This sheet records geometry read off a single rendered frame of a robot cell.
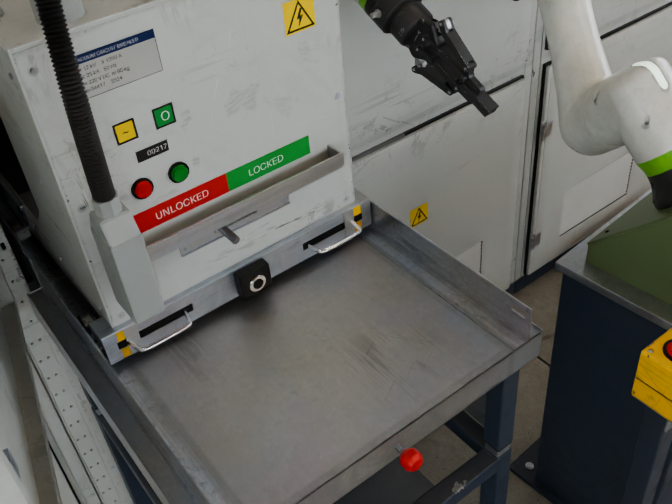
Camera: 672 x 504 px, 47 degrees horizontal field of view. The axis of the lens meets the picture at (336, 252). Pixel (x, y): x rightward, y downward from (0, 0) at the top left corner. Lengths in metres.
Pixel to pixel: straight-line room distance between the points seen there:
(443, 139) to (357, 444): 1.00
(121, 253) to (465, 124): 1.14
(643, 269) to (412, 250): 0.42
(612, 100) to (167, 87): 0.77
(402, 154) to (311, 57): 0.67
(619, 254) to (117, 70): 0.94
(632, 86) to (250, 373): 0.81
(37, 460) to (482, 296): 0.73
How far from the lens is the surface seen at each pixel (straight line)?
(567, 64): 1.62
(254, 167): 1.25
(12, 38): 1.07
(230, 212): 1.21
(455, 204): 2.10
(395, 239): 1.43
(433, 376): 1.21
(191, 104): 1.15
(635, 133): 1.47
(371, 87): 1.72
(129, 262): 1.08
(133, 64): 1.09
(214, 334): 1.32
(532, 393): 2.32
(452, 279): 1.34
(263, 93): 1.21
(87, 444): 1.83
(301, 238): 1.37
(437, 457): 2.16
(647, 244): 1.48
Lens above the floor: 1.76
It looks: 39 degrees down
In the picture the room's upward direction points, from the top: 6 degrees counter-clockwise
